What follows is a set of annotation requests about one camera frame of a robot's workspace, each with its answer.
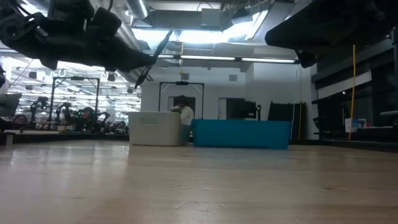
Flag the black shelving unit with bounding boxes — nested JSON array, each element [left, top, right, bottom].
[[312, 39, 398, 141]]

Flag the blue and white sign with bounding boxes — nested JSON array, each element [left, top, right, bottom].
[[344, 118, 368, 134]]

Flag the silver ceiling duct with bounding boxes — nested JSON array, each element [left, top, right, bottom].
[[124, 0, 150, 19]]

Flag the person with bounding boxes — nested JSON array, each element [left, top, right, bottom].
[[63, 106, 105, 133], [170, 95, 195, 144], [11, 113, 29, 126]]

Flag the black pen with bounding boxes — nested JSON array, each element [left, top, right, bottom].
[[134, 27, 174, 90]]

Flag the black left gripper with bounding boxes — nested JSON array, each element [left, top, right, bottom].
[[39, 18, 157, 73]]

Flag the black monitor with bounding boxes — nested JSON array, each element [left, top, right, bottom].
[[226, 98, 259, 120]]

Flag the black background rig frame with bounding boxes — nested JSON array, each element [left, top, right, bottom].
[[50, 75, 101, 124], [158, 81, 205, 121]]

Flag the long ceiling light strip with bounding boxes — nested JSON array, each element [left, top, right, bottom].
[[157, 54, 297, 65]]

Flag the white plastic bin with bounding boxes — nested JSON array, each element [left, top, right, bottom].
[[127, 111, 187, 147]]

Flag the yellow cable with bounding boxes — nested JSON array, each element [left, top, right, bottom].
[[348, 44, 357, 141]]

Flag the black standing panels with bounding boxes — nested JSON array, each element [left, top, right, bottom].
[[267, 101, 308, 141]]

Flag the dark monitor screen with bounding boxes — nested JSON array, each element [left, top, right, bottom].
[[0, 92, 23, 118]]

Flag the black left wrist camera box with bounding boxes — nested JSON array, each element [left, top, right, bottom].
[[90, 7, 123, 37]]

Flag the blue plastic tray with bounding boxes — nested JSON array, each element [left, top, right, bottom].
[[191, 119, 292, 150]]

